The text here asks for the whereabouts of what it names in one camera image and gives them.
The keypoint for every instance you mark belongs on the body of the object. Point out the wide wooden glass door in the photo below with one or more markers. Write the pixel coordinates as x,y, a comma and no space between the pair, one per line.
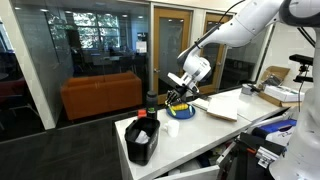
156,50

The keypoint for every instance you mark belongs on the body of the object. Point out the white open notebook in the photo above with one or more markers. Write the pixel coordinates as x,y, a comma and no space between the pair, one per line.
222,109

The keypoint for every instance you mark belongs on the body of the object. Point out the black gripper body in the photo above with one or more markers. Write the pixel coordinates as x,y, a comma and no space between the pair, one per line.
185,91

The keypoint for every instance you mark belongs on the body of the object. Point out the narrow wooden glass door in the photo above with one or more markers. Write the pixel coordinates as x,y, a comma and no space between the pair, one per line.
222,76

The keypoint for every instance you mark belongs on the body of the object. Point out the yellow highlighter pen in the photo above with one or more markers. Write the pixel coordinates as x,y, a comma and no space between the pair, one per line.
172,110

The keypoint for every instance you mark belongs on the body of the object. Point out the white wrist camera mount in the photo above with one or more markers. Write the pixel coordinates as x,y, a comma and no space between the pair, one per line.
178,79

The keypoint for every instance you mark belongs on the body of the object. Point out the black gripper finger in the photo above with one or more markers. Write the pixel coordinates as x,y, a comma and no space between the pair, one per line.
169,97
177,99

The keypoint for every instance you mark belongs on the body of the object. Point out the grey tape roll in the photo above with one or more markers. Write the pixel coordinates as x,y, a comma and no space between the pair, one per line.
246,89

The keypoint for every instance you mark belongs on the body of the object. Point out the white flat box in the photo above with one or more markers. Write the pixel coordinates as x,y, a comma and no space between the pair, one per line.
283,93

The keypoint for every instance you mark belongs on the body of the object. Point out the crumpled white paper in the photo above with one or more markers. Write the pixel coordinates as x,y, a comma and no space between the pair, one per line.
142,137

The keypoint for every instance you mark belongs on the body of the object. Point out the white plastic cup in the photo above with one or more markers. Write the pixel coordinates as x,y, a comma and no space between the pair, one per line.
173,128

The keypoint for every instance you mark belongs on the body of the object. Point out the black water bottle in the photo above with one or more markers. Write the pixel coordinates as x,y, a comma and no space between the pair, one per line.
151,105

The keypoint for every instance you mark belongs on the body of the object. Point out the orange sofa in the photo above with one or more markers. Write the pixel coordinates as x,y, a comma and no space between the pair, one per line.
100,95

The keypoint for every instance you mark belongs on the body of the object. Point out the blue round plate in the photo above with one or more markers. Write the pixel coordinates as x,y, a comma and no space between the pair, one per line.
185,115

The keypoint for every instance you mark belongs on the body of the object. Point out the black trash bin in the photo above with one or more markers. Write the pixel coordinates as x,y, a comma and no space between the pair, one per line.
143,150

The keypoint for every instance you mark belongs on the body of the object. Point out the red round can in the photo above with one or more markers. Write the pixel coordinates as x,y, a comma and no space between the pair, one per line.
142,113

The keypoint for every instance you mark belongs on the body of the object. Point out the black camera on stand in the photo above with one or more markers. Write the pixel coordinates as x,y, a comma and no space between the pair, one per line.
301,60

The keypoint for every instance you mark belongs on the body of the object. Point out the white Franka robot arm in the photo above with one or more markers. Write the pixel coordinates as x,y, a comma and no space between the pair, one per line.
246,23

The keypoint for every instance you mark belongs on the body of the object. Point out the shallow open cardboard box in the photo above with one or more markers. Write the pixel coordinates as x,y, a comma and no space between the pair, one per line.
276,71

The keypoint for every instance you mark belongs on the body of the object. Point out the yellow toy corn cob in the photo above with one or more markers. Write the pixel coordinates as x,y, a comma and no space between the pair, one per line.
180,107

